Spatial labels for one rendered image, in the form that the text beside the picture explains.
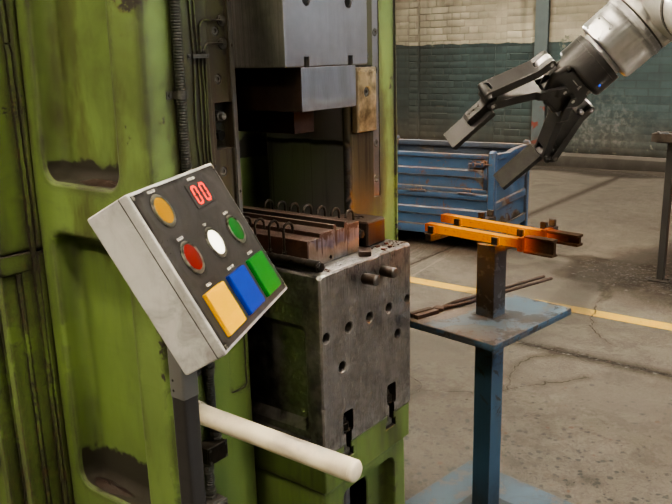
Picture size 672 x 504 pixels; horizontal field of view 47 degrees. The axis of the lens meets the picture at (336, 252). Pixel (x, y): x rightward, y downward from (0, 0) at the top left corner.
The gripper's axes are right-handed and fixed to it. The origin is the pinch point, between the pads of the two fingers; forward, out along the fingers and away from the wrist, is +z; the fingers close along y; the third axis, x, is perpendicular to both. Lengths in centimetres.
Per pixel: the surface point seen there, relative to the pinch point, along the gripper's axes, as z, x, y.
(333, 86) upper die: 22, -66, -26
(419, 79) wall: 113, -695, -622
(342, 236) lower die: 45, -48, -45
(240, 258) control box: 44.4, -19.2, -0.7
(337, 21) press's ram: 12, -75, -20
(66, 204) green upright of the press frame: 82, -67, 4
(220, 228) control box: 43.1, -23.3, 4.0
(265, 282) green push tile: 45.0, -16.4, -6.5
